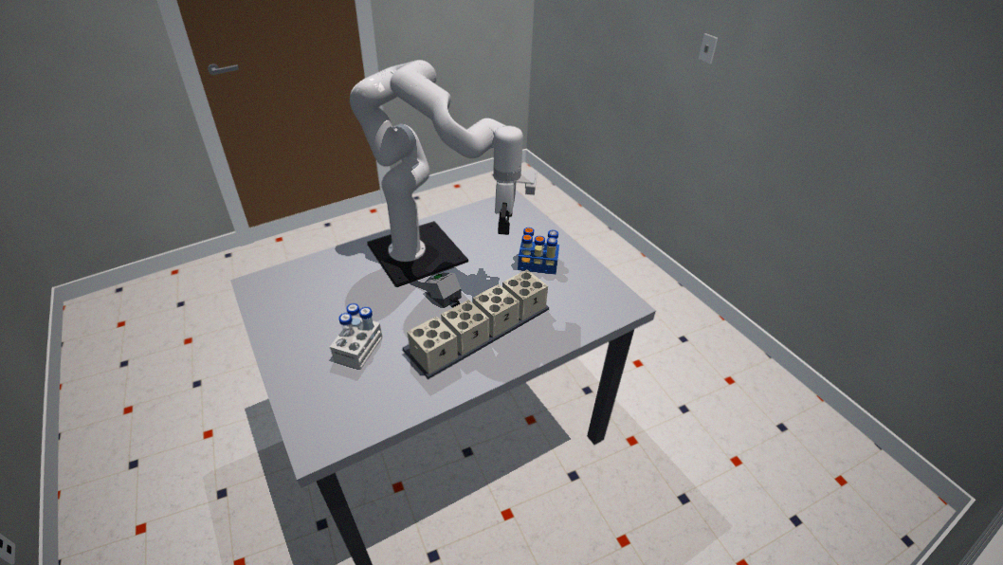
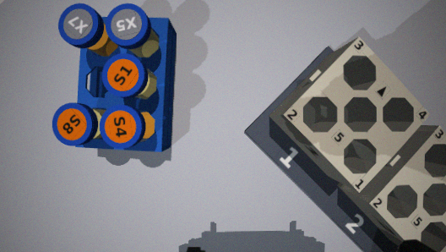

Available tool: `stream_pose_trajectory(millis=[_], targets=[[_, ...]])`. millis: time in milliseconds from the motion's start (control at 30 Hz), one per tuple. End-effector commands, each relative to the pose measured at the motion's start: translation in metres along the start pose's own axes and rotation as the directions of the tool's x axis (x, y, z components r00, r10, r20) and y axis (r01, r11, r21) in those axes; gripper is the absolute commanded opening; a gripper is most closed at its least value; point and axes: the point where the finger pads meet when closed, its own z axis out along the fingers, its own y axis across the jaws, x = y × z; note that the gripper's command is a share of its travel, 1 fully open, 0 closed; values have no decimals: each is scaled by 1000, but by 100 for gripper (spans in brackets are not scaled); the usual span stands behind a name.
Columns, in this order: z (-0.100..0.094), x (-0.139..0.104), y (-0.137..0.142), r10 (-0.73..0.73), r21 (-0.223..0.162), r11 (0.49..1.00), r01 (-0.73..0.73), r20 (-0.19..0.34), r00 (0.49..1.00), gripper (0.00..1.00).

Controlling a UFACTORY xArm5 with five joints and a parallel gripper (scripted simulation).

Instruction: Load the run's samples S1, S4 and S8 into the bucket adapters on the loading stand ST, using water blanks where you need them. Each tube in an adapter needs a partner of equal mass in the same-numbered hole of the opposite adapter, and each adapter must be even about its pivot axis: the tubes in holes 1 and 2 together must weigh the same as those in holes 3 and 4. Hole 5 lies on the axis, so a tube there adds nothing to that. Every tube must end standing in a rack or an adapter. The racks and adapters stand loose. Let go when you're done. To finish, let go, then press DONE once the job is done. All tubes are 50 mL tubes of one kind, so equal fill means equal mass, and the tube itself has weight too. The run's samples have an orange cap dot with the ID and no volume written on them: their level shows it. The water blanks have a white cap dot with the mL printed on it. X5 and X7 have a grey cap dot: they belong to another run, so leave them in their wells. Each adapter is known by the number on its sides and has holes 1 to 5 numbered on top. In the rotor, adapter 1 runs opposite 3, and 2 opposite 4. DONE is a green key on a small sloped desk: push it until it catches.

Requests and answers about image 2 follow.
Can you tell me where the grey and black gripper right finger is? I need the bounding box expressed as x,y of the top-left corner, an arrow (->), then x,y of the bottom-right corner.
399,239 -> 437,252

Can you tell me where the blue tube rack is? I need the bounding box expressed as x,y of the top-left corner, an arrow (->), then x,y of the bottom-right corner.
77,18 -> 177,152

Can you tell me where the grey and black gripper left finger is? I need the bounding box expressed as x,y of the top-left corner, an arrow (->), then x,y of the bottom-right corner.
187,247 -> 205,252

